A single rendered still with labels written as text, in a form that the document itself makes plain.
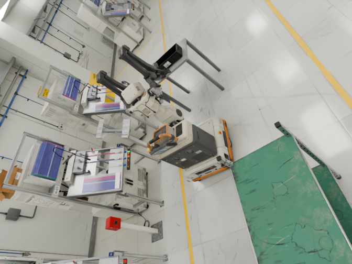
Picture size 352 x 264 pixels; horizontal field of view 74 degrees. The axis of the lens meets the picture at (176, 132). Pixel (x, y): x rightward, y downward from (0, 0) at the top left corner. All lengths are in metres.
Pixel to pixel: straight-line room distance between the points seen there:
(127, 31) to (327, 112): 5.74
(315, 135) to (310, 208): 1.28
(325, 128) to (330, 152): 0.25
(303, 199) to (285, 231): 0.19
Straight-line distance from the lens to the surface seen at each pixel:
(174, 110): 2.68
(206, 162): 2.76
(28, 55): 6.13
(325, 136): 2.54
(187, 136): 2.34
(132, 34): 7.23
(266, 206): 1.48
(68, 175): 3.47
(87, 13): 7.14
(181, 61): 3.13
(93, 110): 4.19
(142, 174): 3.95
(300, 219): 1.40
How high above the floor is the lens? 2.25
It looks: 36 degrees down
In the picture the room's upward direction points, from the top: 62 degrees counter-clockwise
